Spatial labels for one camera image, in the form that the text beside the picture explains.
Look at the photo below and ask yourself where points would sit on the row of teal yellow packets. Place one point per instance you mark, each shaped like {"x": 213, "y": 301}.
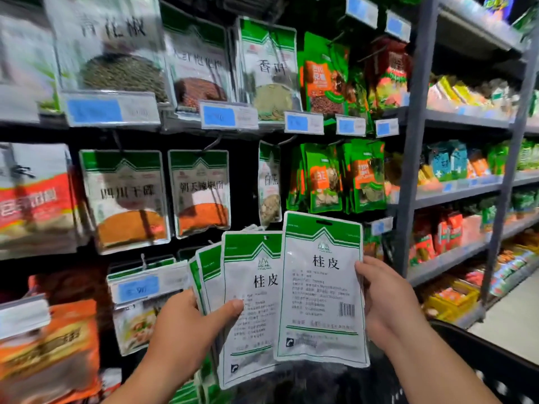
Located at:
{"x": 438, "y": 160}

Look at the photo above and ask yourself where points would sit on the green orange Guangxi cinnamon bags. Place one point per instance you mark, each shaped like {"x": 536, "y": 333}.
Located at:
{"x": 372, "y": 246}

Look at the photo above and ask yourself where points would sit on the black shopping basket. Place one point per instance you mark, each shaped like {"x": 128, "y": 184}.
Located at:
{"x": 497, "y": 366}

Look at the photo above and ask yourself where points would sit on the person's right forearm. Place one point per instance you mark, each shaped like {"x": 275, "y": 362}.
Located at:
{"x": 438, "y": 374}

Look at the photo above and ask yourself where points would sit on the red green packets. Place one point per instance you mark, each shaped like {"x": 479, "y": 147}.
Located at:
{"x": 389, "y": 75}

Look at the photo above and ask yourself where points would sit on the person's left hand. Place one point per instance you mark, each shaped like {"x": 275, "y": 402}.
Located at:
{"x": 189, "y": 340}

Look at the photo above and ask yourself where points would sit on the gray metal shelving unit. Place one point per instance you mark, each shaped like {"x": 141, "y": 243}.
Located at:
{"x": 414, "y": 122}

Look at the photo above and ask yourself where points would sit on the person's right hand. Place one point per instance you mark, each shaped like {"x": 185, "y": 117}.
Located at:
{"x": 392, "y": 307}

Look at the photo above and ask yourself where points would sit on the clear white-slice packets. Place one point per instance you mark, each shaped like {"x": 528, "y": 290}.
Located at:
{"x": 269, "y": 197}

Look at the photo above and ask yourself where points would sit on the yellow display trays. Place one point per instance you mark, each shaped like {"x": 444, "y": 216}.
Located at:
{"x": 446, "y": 303}

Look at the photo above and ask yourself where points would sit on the row of green snack packets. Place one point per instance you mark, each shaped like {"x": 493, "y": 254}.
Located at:
{"x": 526, "y": 155}

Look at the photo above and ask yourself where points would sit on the green leaf packets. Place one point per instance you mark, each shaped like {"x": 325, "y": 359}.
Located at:
{"x": 364, "y": 176}

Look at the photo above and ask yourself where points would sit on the clear dried-leaf packets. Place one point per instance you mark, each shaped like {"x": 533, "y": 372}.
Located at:
{"x": 269, "y": 96}

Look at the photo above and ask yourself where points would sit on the orange seasoning packet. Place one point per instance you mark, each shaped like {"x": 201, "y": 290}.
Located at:
{"x": 50, "y": 357}

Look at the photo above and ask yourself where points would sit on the row of assorted snack bags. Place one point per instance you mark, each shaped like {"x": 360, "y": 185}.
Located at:
{"x": 501, "y": 6}

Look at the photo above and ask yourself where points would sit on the green red-peppercorn packets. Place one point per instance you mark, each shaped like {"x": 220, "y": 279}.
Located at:
{"x": 324, "y": 88}

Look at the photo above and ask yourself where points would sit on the clear red peppercorn packets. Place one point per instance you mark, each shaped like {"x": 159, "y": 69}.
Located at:
{"x": 198, "y": 88}

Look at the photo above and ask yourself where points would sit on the white red-label packets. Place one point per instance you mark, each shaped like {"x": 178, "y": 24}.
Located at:
{"x": 38, "y": 206}

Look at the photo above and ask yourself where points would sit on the clear chili powder packets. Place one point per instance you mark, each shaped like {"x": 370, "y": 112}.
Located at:
{"x": 200, "y": 214}

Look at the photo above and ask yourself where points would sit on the clear orange powder packets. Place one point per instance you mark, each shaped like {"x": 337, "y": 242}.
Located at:
{"x": 126, "y": 223}

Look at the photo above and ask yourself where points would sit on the row of yellow snack packets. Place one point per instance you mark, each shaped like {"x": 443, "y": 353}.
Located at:
{"x": 455, "y": 95}

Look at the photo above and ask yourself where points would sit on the row of red orange packets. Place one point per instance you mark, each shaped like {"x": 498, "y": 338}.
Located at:
{"x": 442, "y": 231}

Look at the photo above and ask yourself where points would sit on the clear green peppercorn packets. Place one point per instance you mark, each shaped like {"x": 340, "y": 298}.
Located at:
{"x": 118, "y": 71}

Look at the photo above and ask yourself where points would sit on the green white-slice packets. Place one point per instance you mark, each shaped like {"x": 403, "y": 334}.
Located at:
{"x": 320, "y": 176}

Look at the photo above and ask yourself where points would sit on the row of clear green-top packets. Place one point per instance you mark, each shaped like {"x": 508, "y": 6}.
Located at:
{"x": 185, "y": 393}

